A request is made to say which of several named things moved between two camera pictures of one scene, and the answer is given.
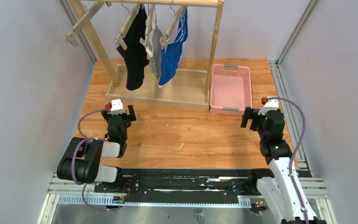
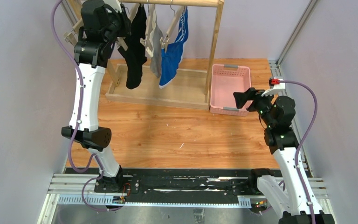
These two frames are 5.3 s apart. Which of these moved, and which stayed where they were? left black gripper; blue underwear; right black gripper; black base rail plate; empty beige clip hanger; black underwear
Moved: right black gripper; left black gripper
Stayed: blue underwear; black underwear; black base rail plate; empty beige clip hanger
